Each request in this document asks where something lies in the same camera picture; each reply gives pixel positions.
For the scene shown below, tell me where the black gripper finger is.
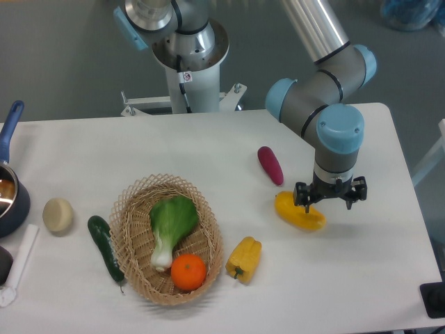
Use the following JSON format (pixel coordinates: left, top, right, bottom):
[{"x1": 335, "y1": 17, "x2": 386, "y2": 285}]
[
  {"x1": 293, "y1": 182, "x2": 314, "y2": 214},
  {"x1": 343, "y1": 176, "x2": 367, "y2": 209}
]

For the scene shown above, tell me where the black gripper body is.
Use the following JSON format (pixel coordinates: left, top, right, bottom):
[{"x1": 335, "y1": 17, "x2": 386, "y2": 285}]
[{"x1": 310, "y1": 173, "x2": 354, "y2": 202}]

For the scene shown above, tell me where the yellow mango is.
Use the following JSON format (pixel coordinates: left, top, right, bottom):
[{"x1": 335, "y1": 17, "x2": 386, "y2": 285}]
[{"x1": 274, "y1": 191, "x2": 327, "y2": 231}]

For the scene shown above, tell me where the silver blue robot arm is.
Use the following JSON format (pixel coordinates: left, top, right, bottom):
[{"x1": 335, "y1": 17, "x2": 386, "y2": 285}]
[{"x1": 113, "y1": 1, "x2": 376, "y2": 209}]

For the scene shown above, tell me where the purple sweet potato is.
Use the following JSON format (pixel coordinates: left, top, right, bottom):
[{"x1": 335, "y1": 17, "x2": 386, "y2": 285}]
[{"x1": 257, "y1": 146, "x2": 284, "y2": 186}]

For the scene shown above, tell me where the yellow bell pepper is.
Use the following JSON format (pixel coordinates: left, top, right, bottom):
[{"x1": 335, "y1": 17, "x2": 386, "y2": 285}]
[{"x1": 225, "y1": 237, "x2": 262, "y2": 284}]

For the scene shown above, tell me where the black device at edge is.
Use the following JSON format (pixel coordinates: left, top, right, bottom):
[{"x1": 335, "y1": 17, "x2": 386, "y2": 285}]
[{"x1": 419, "y1": 282, "x2": 444, "y2": 319}]

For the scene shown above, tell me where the green bok choy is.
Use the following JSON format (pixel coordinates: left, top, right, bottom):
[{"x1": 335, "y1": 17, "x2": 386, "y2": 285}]
[{"x1": 149, "y1": 195, "x2": 199, "y2": 272}]

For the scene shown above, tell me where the orange fruit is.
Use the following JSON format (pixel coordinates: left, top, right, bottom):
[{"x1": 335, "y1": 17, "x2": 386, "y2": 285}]
[{"x1": 170, "y1": 254, "x2": 207, "y2": 292}]

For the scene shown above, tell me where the woven wicker basket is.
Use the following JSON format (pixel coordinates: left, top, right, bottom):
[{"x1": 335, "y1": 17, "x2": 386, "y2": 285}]
[{"x1": 109, "y1": 174, "x2": 223, "y2": 306}]

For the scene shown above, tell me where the blue plastic bag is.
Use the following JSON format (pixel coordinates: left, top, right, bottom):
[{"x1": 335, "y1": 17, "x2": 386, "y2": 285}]
[{"x1": 380, "y1": 0, "x2": 443, "y2": 32}]

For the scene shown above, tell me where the dark green cucumber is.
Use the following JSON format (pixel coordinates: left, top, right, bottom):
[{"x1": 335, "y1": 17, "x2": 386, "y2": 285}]
[{"x1": 87, "y1": 215, "x2": 125, "y2": 294}]

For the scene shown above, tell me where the beige round bun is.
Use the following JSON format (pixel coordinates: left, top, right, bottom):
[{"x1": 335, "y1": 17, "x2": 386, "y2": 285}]
[{"x1": 42, "y1": 198, "x2": 74, "y2": 233}]

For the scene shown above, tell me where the blue saucepan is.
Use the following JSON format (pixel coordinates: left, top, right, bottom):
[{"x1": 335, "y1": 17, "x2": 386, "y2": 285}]
[{"x1": 1, "y1": 100, "x2": 31, "y2": 238}]

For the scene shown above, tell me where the dark grey round object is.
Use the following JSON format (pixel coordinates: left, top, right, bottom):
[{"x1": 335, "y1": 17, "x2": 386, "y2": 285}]
[{"x1": 0, "y1": 246, "x2": 13, "y2": 285}]

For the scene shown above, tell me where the white frame at right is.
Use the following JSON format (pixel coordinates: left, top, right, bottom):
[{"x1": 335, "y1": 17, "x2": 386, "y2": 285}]
[{"x1": 411, "y1": 119, "x2": 444, "y2": 187}]

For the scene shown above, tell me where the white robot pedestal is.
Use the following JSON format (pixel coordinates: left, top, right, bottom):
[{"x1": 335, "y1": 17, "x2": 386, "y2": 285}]
[{"x1": 121, "y1": 19, "x2": 247, "y2": 116}]

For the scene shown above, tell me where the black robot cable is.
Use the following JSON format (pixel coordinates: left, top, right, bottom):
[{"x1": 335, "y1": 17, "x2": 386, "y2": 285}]
[{"x1": 175, "y1": 54, "x2": 193, "y2": 114}]

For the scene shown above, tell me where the white spatula handle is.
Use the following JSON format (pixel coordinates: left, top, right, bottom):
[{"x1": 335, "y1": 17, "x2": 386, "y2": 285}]
[{"x1": 1, "y1": 224, "x2": 39, "y2": 308}]

